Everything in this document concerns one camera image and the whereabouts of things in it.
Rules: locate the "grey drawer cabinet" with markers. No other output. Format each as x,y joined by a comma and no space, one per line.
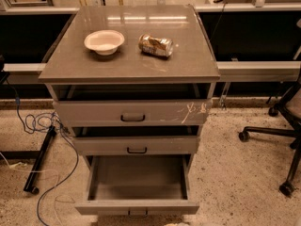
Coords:
75,73

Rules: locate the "grey middle drawer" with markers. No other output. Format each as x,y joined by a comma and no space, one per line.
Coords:
135,145

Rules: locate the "grey top drawer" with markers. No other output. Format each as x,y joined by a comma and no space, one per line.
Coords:
132,113

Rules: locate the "grey open bottom drawer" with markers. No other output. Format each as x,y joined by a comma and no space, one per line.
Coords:
137,186

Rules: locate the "crushed soda can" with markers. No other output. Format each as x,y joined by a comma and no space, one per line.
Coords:
161,47

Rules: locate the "white paper bowl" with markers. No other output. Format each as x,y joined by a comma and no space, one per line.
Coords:
104,42

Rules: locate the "black table leg with caster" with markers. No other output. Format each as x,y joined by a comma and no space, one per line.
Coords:
36,156

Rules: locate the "grey horizontal rail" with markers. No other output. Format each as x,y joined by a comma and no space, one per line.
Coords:
233,71

